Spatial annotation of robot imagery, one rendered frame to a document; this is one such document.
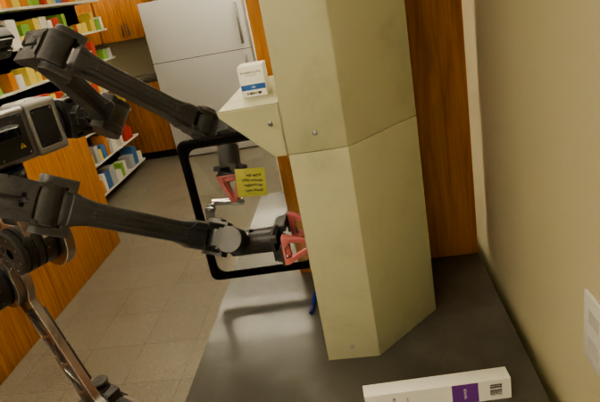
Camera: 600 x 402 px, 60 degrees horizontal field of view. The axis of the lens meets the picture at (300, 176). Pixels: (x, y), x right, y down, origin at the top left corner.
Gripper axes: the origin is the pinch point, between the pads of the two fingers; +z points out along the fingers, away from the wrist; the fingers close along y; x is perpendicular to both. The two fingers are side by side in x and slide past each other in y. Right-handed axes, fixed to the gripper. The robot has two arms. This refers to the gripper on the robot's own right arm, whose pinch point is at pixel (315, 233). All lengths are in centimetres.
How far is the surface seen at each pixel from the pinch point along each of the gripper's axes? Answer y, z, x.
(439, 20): 23, 34, -39
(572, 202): -30, 44, -15
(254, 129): -14.6, -5.0, -29.4
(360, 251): -14.0, 10.3, -1.9
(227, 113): -14.8, -9.1, -33.3
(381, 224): -9.8, 15.1, -5.1
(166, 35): 469, -197, -32
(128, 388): 89, -122, 115
